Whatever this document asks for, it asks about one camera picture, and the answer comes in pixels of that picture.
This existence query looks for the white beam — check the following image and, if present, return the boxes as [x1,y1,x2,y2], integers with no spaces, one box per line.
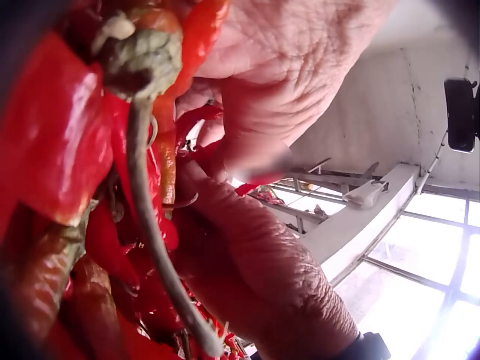
[298,163,430,287]

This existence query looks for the black wall box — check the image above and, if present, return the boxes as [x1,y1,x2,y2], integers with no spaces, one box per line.
[444,77,480,153]

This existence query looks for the person's right fingers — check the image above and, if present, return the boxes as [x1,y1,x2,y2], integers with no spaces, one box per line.
[173,159,263,240]

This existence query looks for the window with dark frame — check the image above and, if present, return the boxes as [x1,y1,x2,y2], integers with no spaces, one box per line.
[334,189,480,360]

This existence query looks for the person's right hand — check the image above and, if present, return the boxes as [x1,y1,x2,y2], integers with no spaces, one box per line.
[171,159,362,360]

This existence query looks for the person's left thumb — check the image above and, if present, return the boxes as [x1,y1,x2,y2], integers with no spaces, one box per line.
[219,73,297,165]

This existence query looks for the bunch of red chili peppers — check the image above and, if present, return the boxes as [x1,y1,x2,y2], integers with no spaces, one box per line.
[0,0,263,360]

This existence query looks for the person's left hand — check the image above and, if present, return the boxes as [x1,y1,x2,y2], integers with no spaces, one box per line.
[175,0,400,185]

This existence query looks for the person's left fingers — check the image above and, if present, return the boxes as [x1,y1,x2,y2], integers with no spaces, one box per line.
[175,77,225,150]

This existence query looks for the black wrist band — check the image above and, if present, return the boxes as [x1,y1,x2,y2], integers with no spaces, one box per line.
[330,331,391,360]

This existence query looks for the white plastic fitting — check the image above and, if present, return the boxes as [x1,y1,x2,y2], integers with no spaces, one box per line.
[342,179,389,207]

